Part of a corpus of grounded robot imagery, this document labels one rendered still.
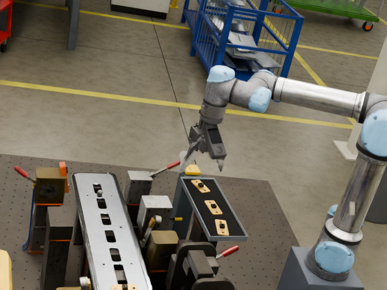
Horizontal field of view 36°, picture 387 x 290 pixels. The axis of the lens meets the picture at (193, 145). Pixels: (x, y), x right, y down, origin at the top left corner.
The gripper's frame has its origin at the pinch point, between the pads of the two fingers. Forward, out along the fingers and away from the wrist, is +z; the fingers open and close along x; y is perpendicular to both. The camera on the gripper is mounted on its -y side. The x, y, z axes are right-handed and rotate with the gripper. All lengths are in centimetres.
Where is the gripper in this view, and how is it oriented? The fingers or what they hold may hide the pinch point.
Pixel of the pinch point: (201, 174)
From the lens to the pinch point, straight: 189.9
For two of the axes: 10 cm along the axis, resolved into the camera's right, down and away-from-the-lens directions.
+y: -4.0, -4.9, 7.8
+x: -9.0, 0.2, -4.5
